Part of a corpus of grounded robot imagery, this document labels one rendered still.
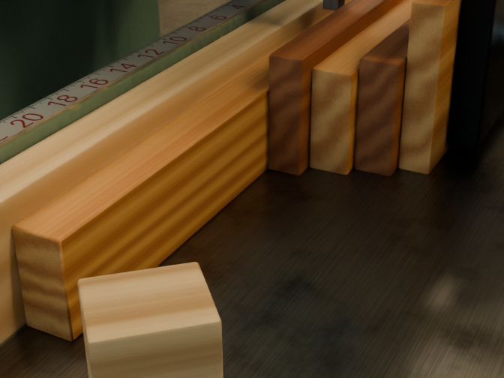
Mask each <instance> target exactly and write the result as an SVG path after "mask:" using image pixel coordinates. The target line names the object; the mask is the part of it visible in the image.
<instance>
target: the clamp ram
mask: <svg viewBox="0 0 504 378"><path fill-rule="evenodd" d="M503 111H504V0H462V3H461V11H460V24H459V32H458V39H457V52H456V59H455V66H454V80H453V87H452V95H451V108H450V115H449V123H448V136H447V143H448V145H450V146H455V147H459V148H463V149H471V150H476V149H477V148H478V147H479V146H480V144H481V143H482V141H483V139H484V138H485V137H486V136H487V134H488V132H489V131H490V130H491V128H492V127H493V126H494V124H495V122H496V121H497V119H498V118H499V117H500V115H501V114H502V113H503Z"/></svg>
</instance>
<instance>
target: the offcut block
mask: <svg viewBox="0 0 504 378"><path fill-rule="evenodd" d="M77 285H78V292H79V303H80V310H81V317H82V329H83V336H84V342H85V354H86V361H87V368H88V378H224V376H223V349H222V322H221V318H220V316H219V314H218V311H217V308H216V307H215V303H214V301H213V299H212V295H211V293H210V291H209V288H208V286H207V283H206V280H205V278H204V276H203V273H202V271H201V268H200V265H199V263H198V262H189V263H183V264H178V265H168V266H163V267H158V268H148V269H143V270H138V271H128V272H122V273H118V274H108V275H102V276H97V277H87V278H82V279H79V280H78V283H77Z"/></svg>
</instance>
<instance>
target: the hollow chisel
mask: <svg viewBox="0 0 504 378"><path fill-rule="evenodd" d="M344 5H345V0H323V2H322V8H323V9H326V10H332V11H336V10H337V9H339V8H341V7H342V6H344Z"/></svg>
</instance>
